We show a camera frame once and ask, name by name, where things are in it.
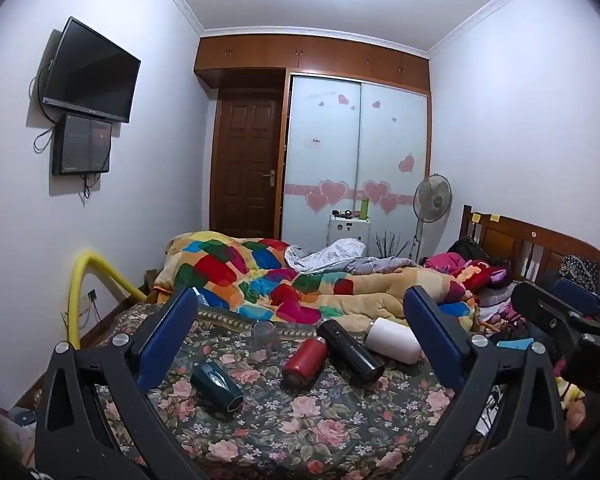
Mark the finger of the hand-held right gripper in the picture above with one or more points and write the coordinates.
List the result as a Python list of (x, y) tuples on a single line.
[(577, 296), (542, 310)]

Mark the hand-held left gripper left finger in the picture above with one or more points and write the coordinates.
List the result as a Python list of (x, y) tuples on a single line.
[(166, 334)]

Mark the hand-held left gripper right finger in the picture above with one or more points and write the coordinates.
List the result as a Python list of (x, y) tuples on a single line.
[(429, 332)]

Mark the white cup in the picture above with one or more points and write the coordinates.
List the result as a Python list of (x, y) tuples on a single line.
[(392, 340)]

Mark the dark teal cup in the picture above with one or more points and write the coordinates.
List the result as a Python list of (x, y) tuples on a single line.
[(215, 385)]

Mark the clear glass cup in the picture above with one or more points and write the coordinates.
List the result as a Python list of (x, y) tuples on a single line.
[(266, 342)]

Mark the black white patterned bag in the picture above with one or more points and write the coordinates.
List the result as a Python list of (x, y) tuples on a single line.
[(579, 266)]

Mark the light blue flat case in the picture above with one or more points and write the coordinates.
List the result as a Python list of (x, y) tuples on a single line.
[(514, 345)]

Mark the pink clothing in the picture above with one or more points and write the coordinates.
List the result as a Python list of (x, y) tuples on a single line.
[(444, 262)]

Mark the red plush toy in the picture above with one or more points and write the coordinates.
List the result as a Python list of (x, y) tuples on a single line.
[(479, 274)]

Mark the wooden headboard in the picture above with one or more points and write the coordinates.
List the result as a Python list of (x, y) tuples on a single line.
[(522, 240)]

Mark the black bottle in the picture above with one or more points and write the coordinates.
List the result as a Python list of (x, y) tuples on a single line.
[(350, 352)]

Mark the dark dried branches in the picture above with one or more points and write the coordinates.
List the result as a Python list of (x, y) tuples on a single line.
[(389, 246)]

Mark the yellow foam tube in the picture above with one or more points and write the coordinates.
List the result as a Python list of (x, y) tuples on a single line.
[(77, 290)]

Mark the grey white blanket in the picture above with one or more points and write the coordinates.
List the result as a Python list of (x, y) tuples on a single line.
[(330, 257)]

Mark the red bottle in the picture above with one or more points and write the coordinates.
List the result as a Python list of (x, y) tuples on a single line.
[(305, 360)]

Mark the white appliance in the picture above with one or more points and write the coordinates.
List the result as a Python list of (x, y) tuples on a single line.
[(349, 232)]

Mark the standing fan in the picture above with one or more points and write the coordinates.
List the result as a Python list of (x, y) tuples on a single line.
[(432, 199)]

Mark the colourful patchwork quilt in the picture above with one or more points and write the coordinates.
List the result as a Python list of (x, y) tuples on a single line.
[(300, 292)]

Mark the green bottle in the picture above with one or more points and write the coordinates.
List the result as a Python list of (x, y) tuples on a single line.
[(364, 209)]

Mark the floral bed sheet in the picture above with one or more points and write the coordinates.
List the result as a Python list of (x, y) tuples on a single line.
[(290, 430)]

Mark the brown wooden door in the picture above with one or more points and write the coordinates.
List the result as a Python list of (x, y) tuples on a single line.
[(245, 170)]

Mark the wardrobe with heart stickers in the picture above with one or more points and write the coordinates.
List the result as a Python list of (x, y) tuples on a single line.
[(357, 150)]

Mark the wooden overhead cabinet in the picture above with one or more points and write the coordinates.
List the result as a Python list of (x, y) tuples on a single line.
[(310, 55)]

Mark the wall socket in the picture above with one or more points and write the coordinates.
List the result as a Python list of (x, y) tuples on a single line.
[(92, 296)]

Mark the small black wall monitor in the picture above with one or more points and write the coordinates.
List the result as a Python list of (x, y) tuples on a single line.
[(82, 145)]

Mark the black wall television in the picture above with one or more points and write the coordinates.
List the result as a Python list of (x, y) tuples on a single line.
[(92, 72)]

